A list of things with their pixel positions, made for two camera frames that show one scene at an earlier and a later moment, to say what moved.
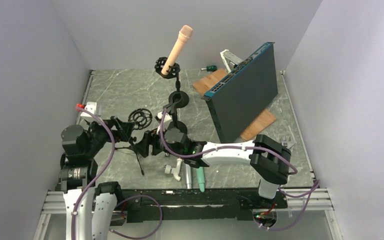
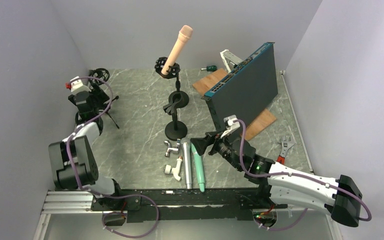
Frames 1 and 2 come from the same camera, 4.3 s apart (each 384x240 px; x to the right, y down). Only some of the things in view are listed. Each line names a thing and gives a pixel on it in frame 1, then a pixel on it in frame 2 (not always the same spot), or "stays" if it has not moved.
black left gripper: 124,128 → 101,97
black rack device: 235,102 stays
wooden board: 263,120 stays
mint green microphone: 200,176 stays
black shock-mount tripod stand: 141,118 → 99,102
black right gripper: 151,138 → 201,144
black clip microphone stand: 177,99 stays
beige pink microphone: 184,36 stays
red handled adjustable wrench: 287,141 stays
